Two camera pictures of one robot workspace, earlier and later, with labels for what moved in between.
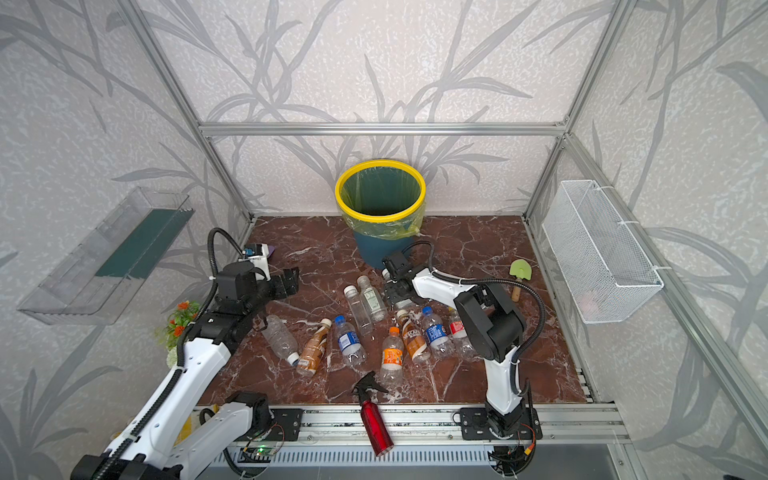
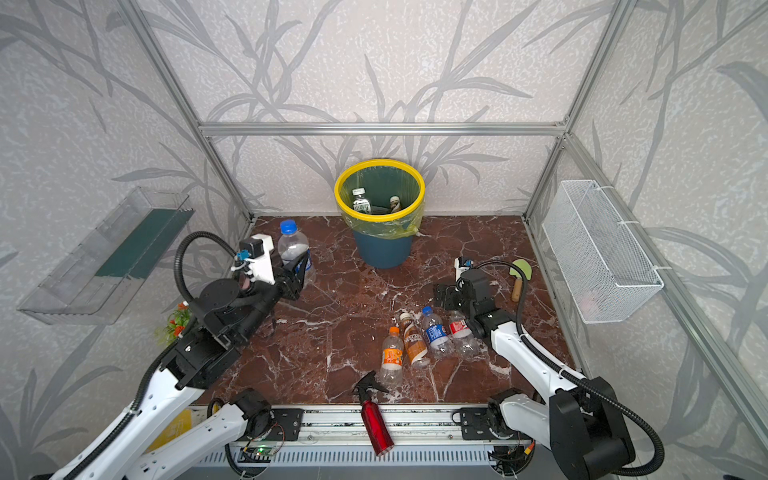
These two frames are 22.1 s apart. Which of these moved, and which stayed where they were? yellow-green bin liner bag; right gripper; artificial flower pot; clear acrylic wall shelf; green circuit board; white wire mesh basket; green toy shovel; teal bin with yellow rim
Moved: right gripper
Stayed: white wire mesh basket; green circuit board; clear acrylic wall shelf; artificial flower pot; green toy shovel; yellow-green bin liner bag; teal bin with yellow rim
